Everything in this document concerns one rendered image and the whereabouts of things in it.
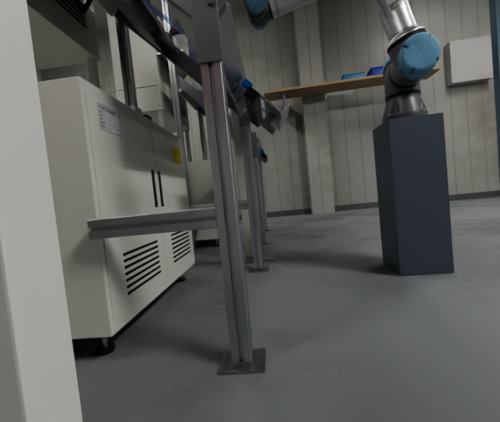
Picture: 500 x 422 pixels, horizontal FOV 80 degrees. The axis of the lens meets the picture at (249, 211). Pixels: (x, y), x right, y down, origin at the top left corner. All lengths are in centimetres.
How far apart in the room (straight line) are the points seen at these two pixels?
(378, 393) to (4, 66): 62
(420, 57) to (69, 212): 105
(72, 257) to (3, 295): 47
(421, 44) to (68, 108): 98
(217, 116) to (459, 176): 454
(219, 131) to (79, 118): 31
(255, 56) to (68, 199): 426
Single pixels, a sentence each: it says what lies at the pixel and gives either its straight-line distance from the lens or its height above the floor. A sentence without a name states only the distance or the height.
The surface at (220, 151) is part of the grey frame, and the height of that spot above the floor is 42.
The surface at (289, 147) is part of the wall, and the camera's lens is 440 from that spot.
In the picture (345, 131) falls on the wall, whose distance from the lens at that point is 452.
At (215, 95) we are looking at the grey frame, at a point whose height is 53.
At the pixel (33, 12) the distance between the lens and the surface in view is 136.
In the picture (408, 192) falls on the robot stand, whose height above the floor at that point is 29.
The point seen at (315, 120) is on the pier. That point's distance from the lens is 426.
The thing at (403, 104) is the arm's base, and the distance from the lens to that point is 123.
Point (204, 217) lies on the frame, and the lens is 59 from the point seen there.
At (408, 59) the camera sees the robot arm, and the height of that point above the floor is 70.
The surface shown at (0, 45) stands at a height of 47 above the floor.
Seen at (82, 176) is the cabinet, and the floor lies 41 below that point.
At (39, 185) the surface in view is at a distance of 32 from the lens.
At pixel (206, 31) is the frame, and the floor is 65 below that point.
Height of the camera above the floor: 33
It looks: 3 degrees down
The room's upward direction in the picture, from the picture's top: 6 degrees counter-clockwise
